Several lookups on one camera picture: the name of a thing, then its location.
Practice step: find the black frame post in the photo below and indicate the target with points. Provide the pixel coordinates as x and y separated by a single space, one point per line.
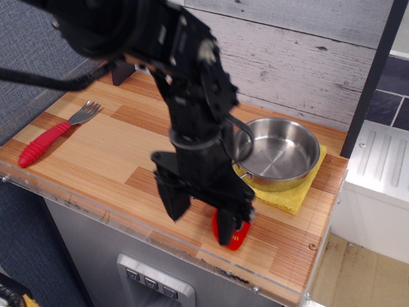
391 28
121 72

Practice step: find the clear acrylic table edge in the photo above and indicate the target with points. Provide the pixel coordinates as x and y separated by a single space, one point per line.
273 261

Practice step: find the red handled fork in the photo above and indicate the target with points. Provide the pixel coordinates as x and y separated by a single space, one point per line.
39 145

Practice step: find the white toy sink unit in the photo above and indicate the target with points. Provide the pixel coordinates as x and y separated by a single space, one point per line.
372 207

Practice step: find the black right frame post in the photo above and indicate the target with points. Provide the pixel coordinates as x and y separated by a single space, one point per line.
391 28

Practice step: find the silver dispenser button panel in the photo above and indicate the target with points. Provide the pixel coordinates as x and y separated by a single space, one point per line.
153 283

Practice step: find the grey toy fridge cabinet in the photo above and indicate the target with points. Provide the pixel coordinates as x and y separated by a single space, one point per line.
96 248

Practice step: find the yellow object at corner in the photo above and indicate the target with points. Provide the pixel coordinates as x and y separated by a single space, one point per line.
29 302

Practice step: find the black left frame post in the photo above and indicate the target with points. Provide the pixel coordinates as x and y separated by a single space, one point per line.
121 72

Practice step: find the red toy pepper half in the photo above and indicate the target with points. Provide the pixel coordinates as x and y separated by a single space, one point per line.
238 235

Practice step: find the yellow cloth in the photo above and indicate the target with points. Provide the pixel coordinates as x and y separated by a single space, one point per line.
292 199

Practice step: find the silver pot with wire handle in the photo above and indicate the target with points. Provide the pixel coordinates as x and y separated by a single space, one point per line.
278 156

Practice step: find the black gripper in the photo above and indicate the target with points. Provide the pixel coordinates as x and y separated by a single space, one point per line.
206 174

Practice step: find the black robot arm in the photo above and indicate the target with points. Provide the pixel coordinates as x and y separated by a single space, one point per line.
183 57

